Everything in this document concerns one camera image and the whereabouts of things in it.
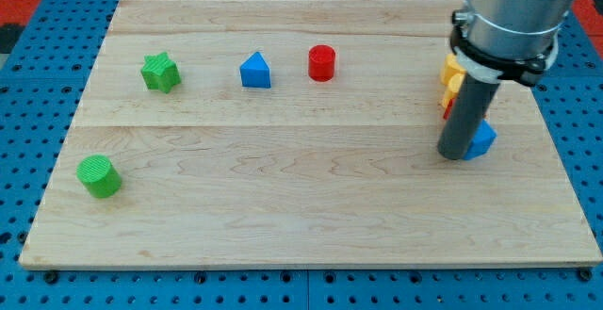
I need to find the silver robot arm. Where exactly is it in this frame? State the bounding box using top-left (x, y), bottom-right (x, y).
top-left (453, 0), bottom-right (574, 60)

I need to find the blue hexagon block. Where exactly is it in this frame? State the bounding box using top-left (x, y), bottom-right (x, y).
top-left (463, 120), bottom-right (497, 160)

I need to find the red cylinder block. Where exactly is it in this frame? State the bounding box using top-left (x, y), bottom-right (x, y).
top-left (308, 44), bottom-right (336, 82)

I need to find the green cylinder block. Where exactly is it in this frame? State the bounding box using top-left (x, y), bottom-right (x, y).
top-left (76, 155), bottom-right (122, 199)

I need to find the red block behind rod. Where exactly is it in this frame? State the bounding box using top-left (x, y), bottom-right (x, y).
top-left (443, 99), bottom-right (455, 121)

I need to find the wooden board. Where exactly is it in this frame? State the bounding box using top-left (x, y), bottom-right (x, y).
top-left (20, 0), bottom-right (602, 270)

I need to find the blue triangle block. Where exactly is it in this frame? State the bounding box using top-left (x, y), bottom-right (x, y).
top-left (239, 52), bottom-right (271, 89)

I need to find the yellow block lower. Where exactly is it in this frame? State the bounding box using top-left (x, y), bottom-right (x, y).
top-left (440, 73), bottom-right (464, 108)

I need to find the black clamp ring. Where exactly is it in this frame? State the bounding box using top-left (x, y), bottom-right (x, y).
top-left (448, 9), bottom-right (560, 88)

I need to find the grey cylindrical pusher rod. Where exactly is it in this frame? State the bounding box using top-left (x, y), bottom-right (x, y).
top-left (437, 74), bottom-right (500, 160)

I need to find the green star block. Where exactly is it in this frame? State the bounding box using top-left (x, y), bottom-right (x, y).
top-left (140, 52), bottom-right (182, 93)

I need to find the yellow block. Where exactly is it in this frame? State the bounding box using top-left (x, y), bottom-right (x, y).
top-left (439, 53), bottom-right (466, 86)
top-left (440, 73), bottom-right (464, 108)

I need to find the yellow block upper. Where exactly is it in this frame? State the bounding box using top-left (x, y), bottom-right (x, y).
top-left (439, 53), bottom-right (466, 86)

